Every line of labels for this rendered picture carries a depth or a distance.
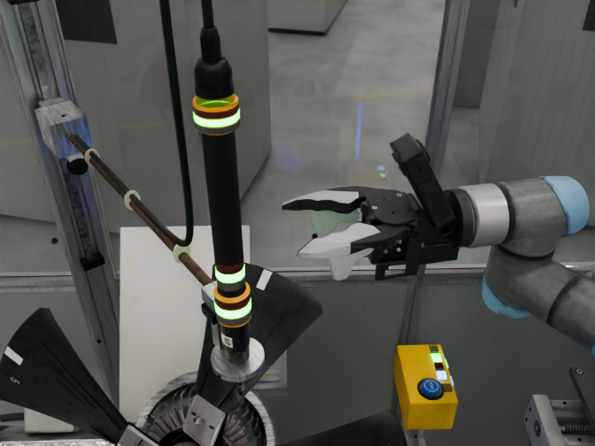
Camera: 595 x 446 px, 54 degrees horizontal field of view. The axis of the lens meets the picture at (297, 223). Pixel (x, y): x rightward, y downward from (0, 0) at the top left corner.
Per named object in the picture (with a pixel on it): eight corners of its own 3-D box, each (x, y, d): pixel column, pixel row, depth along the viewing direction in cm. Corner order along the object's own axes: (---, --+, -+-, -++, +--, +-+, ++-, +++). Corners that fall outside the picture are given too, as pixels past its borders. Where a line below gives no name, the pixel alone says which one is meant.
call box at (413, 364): (391, 374, 135) (396, 343, 129) (434, 373, 136) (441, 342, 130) (404, 434, 122) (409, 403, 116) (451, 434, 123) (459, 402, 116)
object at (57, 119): (42, 142, 116) (30, 103, 111) (76, 133, 119) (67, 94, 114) (58, 163, 109) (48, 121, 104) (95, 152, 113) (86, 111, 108)
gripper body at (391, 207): (370, 283, 68) (466, 270, 70) (375, 223, 63) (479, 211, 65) (351, 244, 74) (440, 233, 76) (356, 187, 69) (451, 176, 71)
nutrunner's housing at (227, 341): (219, 371, 78) (179, 26, 51) (243, 357, 80) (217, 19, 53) (234, 390, 75) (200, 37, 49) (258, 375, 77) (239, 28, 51)
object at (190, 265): (69, 142, 108) (67, 135, 108) (76, 140, 109) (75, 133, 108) (213, 300, 73) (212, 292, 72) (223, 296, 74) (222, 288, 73)
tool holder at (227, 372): (194, 348, 78) (185, 294, 72) (238, 325, 81) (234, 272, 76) (228, 391, 72) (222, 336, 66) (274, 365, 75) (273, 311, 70)
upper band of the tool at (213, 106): (187, 125, 57) (184, 97, 55) (225, 114, 59) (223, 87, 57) (209, 142, 54) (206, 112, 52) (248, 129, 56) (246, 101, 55)
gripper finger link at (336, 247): (312, 302, 63) (378, 272, 67) (313, 259, 59) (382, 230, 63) (297, 286, 65) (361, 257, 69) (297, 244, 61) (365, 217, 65)
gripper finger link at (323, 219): (282, 239, 72) (356, 246, 71) (282, 198, 69) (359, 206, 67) (287, 224, 74) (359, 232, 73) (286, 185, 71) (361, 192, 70)
